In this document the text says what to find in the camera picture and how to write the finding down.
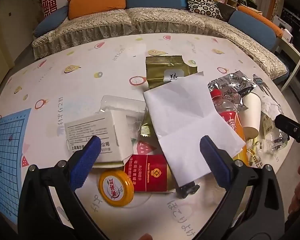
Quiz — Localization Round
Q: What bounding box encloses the red capped plastic bottle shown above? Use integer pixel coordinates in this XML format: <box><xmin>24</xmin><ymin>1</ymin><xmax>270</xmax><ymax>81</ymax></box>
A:
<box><xmin>210</xmin><ymin>89</ymin><xmax>249</xmax><ymax>165</ymax></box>

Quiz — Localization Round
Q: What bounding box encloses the gold snack packet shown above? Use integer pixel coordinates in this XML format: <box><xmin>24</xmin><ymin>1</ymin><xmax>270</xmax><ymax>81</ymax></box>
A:
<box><xmin>145</xmin><ymin>55</ymin><xmax>198</xmax><ymax>90</ymax></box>

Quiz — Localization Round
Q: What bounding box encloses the white cardboard box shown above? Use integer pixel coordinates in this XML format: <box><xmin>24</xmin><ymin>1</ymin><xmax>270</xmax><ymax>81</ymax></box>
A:
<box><xmin>64</xmin><ymin>110</ymin><xmax>134</xmax><ymax>168</ymax></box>

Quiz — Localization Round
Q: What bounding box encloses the yellow jar lid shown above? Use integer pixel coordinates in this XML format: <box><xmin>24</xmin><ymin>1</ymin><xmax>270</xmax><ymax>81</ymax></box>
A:
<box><xmin>99</xmin><ymin>170</ymin><xmax>135</xmax><ymax>207</ymax></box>

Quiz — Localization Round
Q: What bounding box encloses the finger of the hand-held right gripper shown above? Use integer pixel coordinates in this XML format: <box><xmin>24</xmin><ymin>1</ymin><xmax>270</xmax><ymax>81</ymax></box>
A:
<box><xmin>274</xmin><ymin>114</ymin><xmax>300</xmax><ymax>152</ymax></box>

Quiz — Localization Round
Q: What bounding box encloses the sofa with quilted beige cover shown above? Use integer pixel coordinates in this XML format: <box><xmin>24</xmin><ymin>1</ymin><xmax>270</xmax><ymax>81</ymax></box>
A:
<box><xmin>31</xmin><ymin>6</ymin><xmax>289</xmax><ymax>85</ymax></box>

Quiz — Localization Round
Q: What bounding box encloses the person's left hand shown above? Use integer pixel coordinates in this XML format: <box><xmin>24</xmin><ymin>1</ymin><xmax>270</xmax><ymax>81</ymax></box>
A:
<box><xmin>132</xmin><ymin>233</ymin><xmax>153</xmax><ymax>240</ymax></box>

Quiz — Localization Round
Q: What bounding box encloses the thick orange sofa cushion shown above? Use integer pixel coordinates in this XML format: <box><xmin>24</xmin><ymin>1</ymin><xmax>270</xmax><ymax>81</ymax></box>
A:
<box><xmin>68</xmin><ymin>0</ymin><xmax>127</xmax><ymax>20</ymax></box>

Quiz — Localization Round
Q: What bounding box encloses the clear empty plastic bottle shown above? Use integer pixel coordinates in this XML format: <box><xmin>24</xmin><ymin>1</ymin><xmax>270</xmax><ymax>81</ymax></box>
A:
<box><xmin>261</xmin><ymin>114</ymin><xmax>289</xmax><ymax>153</ymax></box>

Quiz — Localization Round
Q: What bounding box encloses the orange armrest cushion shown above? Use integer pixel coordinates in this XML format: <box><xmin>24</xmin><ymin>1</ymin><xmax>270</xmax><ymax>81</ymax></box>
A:
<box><xmin>237</xmin><ymin>6</ymin><xmax>283</xmax><ymax>38</ymax></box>

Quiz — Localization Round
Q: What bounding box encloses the white paper cup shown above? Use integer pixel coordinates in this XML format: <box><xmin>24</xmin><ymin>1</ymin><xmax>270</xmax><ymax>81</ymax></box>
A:
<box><xmin>241</xmin><ymin>92</ymin><xmax>263</xmax><ymax>139</ymax></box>

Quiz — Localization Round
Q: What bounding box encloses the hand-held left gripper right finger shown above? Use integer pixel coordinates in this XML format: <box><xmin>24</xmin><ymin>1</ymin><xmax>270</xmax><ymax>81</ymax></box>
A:
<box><xmin>190</xmin><ymin>135</ymin><xmax>285</xmax><ymax>240</ymax></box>

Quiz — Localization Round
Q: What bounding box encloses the silver foil bag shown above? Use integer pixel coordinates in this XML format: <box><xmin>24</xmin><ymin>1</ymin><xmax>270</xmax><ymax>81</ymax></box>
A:
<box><xmin>207</xmin><ymin>72</ymin><xmax>255</xmax><ymax>113</ymax></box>

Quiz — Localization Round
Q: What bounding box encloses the blue sofa armrest bolster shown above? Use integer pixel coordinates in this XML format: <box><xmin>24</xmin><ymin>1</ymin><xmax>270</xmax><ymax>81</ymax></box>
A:
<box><xmin>229</xmin><ymin>10</ymin><xmax>278</xmax><ymax>53</ymax></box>
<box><xmin>34</xmin><ymin>6</ymin><xmax>69</xmax><ymax>38</ymax></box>

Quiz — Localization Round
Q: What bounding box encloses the clear packet with gold strip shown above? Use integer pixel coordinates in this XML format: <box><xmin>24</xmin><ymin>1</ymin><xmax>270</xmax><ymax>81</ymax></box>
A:
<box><xmin>134</xmin><ymin>110</ymin><xmax>165</xmax><ymax>155</ymax></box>

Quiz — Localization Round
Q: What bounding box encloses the clear plastic container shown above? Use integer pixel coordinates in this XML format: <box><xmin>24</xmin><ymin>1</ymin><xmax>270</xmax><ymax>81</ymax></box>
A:
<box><xmin>100</xmin><ymin>95</ymin><xmax>148</xmax><ymax>140</ymax></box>

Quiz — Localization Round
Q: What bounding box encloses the dark brown pillow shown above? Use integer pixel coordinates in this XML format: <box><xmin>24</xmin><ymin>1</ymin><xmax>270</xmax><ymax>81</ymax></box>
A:
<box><xmin>216</xmin><ymin>2</ymin><xmax>237</xmax><ymax>22</ymax></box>

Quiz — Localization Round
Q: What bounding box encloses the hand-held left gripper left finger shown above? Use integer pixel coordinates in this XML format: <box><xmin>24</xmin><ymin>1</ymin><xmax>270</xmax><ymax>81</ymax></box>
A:
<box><xmin>18</xmin><ymin>135</ymin><xmax>108</xmax><ymax>240</ymax></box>

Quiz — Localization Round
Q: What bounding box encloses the white paper sheet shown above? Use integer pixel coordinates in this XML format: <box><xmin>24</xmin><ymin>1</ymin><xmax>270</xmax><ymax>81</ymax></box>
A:
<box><xmin>143</xmin><ymin>71</ymin><xmax>247</xmax><ymax>188</ymax></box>

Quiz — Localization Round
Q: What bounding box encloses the red cigarette box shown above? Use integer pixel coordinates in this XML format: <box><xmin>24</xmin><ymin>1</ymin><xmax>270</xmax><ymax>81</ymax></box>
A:
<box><xmin>124</xmin><ymin>154</ymin><xmax>177</xmax><ymax>194</ymax></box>

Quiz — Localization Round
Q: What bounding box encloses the white printed carton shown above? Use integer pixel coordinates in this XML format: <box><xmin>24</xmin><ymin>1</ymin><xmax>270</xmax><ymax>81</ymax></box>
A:
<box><xmin>273</xmin><ymin>15</ymin><xmax>289</xmax><ymax>29</ymax></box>

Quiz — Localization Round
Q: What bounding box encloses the fruit print tablecloth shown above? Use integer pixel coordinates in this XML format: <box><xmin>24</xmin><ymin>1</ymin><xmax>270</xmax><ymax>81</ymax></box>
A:
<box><xmin>0</xmin><ymin>33</ymin><xmax>300</xmax><ymax>240</ymax></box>

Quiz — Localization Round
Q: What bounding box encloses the crumpled white tissue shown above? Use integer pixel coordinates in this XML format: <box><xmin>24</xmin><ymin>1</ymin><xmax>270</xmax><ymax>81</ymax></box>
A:
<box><xmin>261</xmin><ymin>96</ymin><xmax>283</xmax><ymax>120</ymax></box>

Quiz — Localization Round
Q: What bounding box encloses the small white box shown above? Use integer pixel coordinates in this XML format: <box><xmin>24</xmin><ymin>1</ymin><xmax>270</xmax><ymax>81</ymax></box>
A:
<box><xmin>281</xmin><ymin>29</ymin><xmax>294</xmax><ymax>43</ymax></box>

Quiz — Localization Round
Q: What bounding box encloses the white side table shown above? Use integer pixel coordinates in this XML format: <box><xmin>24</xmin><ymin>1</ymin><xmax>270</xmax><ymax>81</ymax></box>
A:
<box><xmin>275</xmin><ymin>36</ymin><xmax>300</xmax><ymax>93</ymax></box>

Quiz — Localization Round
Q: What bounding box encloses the blue grid mat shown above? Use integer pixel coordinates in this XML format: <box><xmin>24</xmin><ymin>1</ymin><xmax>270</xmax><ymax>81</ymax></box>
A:
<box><xmin>0</xmin><ymin>108</ymin><xmax>32</xmax><ymax>224</ymax></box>

